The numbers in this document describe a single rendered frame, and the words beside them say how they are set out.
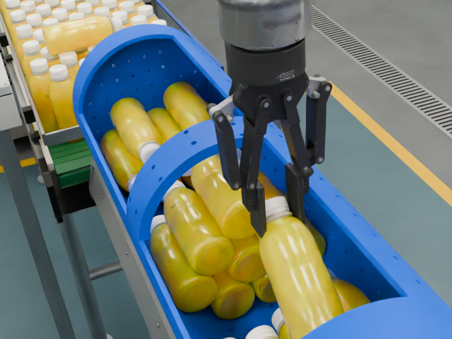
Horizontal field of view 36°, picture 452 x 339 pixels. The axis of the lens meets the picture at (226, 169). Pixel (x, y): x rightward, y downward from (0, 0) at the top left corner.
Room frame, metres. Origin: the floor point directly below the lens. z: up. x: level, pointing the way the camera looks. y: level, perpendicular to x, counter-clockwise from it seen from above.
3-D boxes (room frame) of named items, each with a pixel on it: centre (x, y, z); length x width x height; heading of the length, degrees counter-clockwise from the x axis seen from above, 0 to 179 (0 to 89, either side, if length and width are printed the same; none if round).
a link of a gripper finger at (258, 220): (0.62, -0.03, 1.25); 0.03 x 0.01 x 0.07; 18
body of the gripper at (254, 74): (0.63, -0.05, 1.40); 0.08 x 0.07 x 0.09; 108
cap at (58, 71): (1.42, 0.35, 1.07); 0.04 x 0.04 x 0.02
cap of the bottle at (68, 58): (1.49, 0.33, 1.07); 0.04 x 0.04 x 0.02
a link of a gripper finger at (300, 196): (0.63, -0.08, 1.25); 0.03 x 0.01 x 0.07; 18
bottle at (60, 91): (1.42, 0.34, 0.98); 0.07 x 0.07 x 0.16
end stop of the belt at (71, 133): (1.37, 0.19, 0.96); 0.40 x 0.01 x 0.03; 108
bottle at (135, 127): (1.08, 0.15, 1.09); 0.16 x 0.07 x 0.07; 18
